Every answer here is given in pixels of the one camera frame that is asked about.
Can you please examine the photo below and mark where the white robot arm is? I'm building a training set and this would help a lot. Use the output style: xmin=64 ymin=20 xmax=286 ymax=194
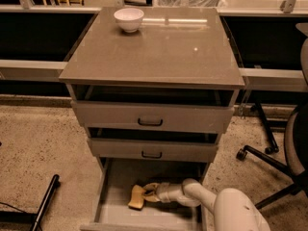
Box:
xmin=141 ymin=178 xmax=270 ymax=231

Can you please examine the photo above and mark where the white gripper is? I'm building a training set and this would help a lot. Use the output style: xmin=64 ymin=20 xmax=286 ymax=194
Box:
xmin=142 ymin=182 xmax=184 ymax=203

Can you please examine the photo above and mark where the grey drawer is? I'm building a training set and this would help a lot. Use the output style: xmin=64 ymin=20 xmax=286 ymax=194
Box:
xmin=80 ymin=159 xmax=207 ymax=231
xmin=71 ymin=101 xmax=234 ymax=133
xmin=88 ymin=139 xmax=218 ymax=163

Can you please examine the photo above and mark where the middle grey drawer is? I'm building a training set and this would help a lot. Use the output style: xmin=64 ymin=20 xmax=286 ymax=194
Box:
xmin=88 ymin=139 xmax=218 ymax=163

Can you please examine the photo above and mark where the top grey drawer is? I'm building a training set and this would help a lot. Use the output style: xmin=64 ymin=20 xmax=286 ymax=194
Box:
xmin=71 ymin=101 xmax=234 ymax=133

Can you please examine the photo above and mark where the grey metal rail frame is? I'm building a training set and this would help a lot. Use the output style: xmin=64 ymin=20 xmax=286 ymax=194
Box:
xmin=0 ymin=0 xmax=308 ymax=92

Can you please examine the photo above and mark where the black stand leg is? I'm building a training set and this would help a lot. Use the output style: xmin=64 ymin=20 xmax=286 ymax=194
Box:
xmin=250 ymin=102 xmax=279 ymax=154

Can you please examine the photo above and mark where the yellow sponge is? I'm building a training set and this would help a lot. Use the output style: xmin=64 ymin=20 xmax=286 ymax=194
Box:
xmin=128 ymin=185 xmax=145 ymax=210

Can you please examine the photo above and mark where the black floor stand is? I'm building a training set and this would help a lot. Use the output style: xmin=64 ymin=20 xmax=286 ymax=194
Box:
xmin=0 ymin=173 xmax=62 ymax=231

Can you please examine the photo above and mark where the bottom grey drawer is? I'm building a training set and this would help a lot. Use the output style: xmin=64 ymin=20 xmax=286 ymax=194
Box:
xmin=80 ymin=159 xmax=207 ymax=231

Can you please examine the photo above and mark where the grey drawer cabinet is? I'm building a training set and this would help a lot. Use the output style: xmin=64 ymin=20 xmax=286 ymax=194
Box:
xmin=59 ymin=6 xmax=245 ymax=231

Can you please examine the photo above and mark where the black office chair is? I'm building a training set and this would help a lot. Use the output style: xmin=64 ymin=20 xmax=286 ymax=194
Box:
xmin=236 ymin=22 xmax=308 ymax=210

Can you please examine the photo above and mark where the white ceramic bowl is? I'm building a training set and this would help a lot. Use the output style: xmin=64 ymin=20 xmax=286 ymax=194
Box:
xmin=114 ymin=8 xmax=144 ymax=33

